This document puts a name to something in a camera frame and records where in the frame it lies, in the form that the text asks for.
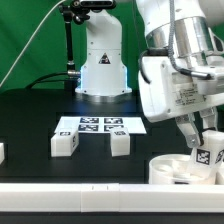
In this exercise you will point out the white paper marker sheet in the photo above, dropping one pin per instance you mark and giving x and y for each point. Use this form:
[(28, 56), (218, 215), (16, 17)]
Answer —
[(87, 124)]

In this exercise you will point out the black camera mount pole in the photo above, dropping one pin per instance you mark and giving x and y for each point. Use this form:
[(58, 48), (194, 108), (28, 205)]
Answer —
[(73, 75)]

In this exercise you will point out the white round stool seat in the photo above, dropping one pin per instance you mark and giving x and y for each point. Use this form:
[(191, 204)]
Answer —
[(172, 169)]

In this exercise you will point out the white front rail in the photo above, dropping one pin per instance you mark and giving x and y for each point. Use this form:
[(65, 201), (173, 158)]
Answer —
[(30, 197)]

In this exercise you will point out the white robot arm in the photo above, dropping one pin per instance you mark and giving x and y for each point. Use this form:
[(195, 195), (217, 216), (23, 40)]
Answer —
[(181, 74)]

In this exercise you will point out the white left block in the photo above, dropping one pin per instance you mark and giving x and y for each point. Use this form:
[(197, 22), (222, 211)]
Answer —
[(2, 153)]

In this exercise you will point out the black camera on mount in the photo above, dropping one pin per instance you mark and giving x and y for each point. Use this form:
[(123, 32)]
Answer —
[(94, 4)]

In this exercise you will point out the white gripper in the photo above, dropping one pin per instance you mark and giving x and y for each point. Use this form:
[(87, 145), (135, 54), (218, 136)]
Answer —
[(170, 95)]

